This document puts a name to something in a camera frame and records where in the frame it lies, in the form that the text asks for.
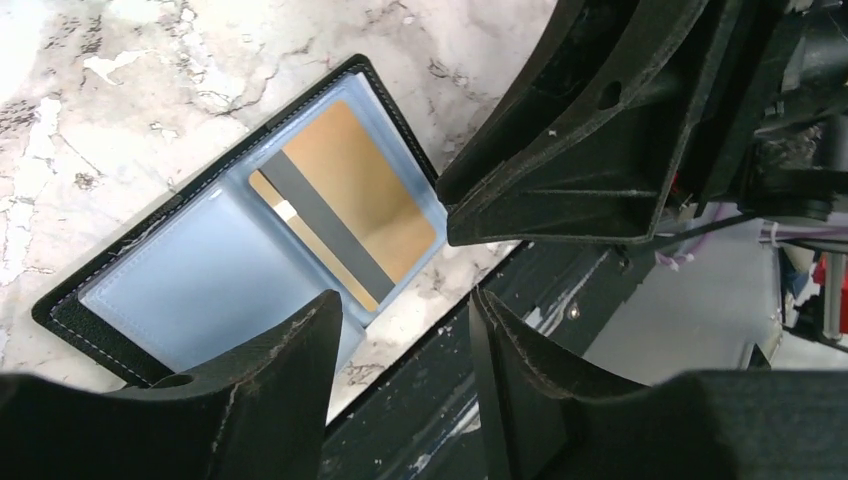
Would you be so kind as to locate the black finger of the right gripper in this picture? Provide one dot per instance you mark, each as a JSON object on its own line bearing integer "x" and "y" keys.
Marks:
{"x": 618, "y": 101}

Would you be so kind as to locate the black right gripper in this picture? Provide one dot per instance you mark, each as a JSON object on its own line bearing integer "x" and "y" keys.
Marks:
{"x": 772, "y": 138}

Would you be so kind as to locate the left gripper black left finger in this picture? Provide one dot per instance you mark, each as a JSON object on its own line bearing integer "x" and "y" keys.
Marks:
{"x": 257, "y": 411}

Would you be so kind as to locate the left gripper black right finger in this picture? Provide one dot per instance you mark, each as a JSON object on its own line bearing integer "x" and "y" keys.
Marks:
{"x": 550, "y": 414}

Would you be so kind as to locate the black leather card holder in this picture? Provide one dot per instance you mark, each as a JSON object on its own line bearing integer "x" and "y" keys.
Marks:
{"x": 214, "y": 266}

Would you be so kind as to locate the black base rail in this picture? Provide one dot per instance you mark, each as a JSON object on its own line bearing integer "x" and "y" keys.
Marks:
{"x": 405, "y": 406}

